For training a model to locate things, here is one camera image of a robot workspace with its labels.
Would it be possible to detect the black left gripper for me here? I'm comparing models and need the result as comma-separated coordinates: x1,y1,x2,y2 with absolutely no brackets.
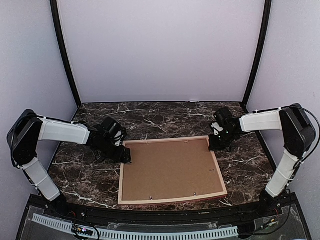
95,137,131,164

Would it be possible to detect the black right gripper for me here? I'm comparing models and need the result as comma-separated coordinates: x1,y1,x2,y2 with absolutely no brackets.
209,128,239,151

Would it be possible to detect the brown cardboard backing board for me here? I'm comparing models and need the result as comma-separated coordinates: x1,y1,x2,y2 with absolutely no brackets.
121,138,225,201

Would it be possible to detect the pink wooden picture frame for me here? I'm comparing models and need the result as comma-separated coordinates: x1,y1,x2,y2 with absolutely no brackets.
117,135,229,206

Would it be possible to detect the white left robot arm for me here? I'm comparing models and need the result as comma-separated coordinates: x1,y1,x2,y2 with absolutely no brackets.
6,109,132,218

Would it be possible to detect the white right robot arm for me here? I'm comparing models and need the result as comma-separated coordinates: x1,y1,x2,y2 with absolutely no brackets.
208,103,320,198

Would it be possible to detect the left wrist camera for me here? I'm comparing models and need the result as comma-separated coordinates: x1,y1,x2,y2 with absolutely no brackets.
100,117,127,139

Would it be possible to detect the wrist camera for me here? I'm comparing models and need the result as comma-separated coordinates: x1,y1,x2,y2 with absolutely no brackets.
213,107,234,127
100,117,127,139

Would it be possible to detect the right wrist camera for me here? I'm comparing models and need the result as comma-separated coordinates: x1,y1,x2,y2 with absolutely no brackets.
213,107,234,127

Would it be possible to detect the white slotted cable duct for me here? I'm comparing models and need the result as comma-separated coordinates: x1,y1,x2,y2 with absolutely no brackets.
31,213,239,240

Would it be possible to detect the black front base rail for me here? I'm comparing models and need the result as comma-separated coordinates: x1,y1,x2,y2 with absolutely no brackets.
24,193,301,233

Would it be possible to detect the right black corner post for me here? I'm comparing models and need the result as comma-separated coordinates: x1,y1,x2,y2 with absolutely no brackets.
242,0,272,107

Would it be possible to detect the black corner post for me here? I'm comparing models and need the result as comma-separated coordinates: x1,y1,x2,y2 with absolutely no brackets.
242,0,272,107
49,0,82,108

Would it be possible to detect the left black corner post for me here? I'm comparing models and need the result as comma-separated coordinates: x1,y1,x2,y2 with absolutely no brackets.
49,0,82,108

